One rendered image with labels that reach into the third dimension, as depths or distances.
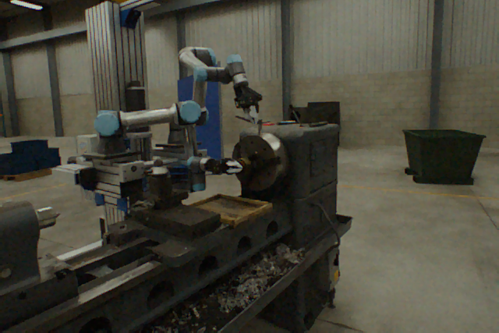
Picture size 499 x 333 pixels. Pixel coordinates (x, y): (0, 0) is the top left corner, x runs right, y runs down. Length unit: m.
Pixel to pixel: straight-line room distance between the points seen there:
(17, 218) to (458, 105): 11.27
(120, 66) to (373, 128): 10.17
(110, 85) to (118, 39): 0.28
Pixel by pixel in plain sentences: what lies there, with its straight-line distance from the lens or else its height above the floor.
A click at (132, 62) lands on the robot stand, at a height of 1.69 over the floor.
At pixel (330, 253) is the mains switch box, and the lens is 2.22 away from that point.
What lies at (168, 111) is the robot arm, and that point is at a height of 1.38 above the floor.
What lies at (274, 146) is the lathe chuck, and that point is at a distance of 1.68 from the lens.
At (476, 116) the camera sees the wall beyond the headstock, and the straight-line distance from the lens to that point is 11.61.
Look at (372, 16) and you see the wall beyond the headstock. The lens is 11.93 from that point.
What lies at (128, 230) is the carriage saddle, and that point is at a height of 0.91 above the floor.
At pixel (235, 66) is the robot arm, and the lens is 1.60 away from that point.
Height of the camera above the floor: 1.39
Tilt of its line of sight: 7 degrees down
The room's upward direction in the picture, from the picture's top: 2 degrees counter-clockwise
